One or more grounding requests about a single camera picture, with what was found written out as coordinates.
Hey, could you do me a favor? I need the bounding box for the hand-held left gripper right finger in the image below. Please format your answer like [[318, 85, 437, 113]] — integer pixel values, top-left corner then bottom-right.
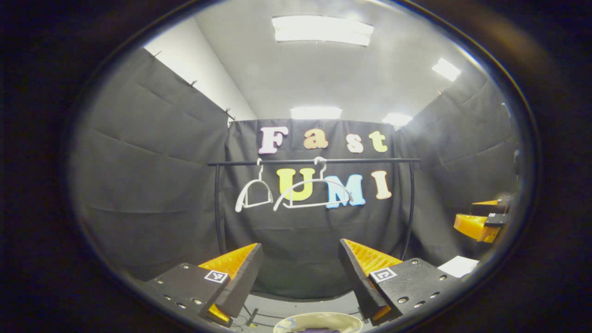
[[339, 238, 463, 327]]

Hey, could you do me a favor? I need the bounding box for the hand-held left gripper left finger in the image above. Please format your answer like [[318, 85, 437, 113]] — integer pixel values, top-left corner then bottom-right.
[[141, 243, 264, 328]]

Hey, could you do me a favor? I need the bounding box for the beige laundry hamper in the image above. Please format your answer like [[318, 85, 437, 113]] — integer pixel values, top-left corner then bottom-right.
[[273, 312, 364, 333]]

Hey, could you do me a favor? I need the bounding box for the white plastic clothes hanger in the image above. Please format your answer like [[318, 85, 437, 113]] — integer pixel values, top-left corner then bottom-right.
[[273, 156, 354, 212], [235, 158, 274, 213]]

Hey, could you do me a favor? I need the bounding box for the black metal clothes rack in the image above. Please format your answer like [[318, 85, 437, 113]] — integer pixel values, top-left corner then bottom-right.
[[207, 158, 421, 262]]

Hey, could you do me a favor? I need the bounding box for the ceiling light panel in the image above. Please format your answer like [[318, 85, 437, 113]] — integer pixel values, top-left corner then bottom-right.
[[272, 15, 374, 47], [290, 106, 343, 120], [382, 112, 413, 127], [432, 57, 462, 82]]

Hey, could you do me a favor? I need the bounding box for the black backdrop cloth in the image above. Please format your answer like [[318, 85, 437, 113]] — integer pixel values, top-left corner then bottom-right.
[[69, 46, 521, 299]]

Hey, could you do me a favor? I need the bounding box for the black floor cable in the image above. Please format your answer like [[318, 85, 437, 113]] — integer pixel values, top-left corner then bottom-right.
[[231, 303, 278, 330]]

